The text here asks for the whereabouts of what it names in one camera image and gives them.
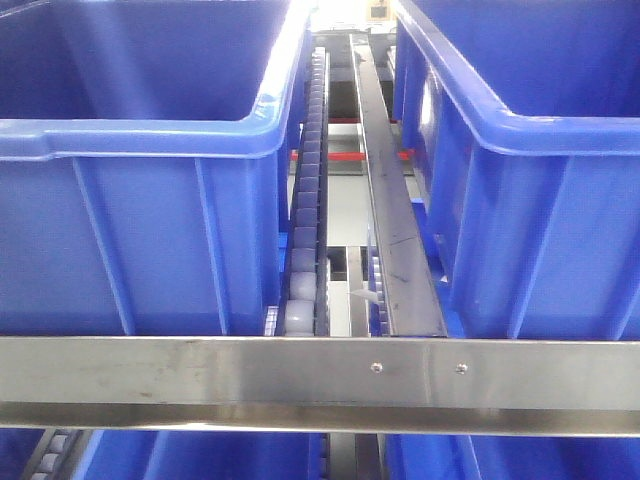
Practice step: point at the roller conveyor track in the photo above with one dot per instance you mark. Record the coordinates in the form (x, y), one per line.
(303, 309)

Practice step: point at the upper blue bin on rack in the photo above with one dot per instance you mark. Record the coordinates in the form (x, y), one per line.
(144, 154)

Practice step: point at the right upper blue bin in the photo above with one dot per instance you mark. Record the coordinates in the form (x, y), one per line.
(523, 119)

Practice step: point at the steel divider rail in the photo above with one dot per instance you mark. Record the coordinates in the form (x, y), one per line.
(412, 306)

